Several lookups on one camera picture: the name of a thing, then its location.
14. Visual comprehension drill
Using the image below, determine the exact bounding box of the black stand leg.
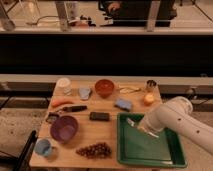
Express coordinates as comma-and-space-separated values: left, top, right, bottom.
12, 130, 36, 171

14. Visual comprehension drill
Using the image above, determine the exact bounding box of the bunch of red grapes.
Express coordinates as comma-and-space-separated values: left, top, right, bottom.
76, 142, 112, 158

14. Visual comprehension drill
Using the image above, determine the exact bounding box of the light blue mug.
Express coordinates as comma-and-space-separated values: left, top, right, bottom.
34, 139, 52, 157

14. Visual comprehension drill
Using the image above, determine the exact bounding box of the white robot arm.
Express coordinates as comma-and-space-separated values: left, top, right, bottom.
136, 96, 213, 155

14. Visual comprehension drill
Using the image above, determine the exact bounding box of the grey blue computer mouse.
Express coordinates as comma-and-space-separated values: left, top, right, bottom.
79, 87, 92, 100

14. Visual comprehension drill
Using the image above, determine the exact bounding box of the purple bowl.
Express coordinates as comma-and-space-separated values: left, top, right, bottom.
50, 115, 78, 143

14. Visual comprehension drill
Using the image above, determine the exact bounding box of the red bowl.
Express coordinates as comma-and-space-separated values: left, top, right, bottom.
95, 79, 114, 98

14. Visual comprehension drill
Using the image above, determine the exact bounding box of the small black measuring cup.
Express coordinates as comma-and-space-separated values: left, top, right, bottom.
46, 113, 59, 124

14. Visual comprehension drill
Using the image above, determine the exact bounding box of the black rectangular block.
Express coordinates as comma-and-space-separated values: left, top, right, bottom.
89, 112, 110, 121

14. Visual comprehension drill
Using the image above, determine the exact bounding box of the yellow apple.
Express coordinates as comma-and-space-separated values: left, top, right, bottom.
143, 93, 155, 105

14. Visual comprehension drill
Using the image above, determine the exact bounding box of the blue sponge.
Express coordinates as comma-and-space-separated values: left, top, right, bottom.
115, 98, 132, 111

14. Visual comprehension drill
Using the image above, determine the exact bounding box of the small metal cup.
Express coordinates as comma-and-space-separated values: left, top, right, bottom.
146, 80, 157, 92

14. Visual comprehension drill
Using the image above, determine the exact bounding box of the green plastic tray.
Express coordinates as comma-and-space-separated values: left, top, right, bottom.
117, 113, 187, 168

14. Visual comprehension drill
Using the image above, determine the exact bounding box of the silver fork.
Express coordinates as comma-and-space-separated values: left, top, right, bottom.
126, 118, 159, 138

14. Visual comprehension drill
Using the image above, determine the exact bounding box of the white lidded jar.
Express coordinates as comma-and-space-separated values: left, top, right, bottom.
56, 78, 71, 95

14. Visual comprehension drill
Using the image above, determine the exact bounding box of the orange carrot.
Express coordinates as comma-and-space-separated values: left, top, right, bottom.
51, 99, 73, 107

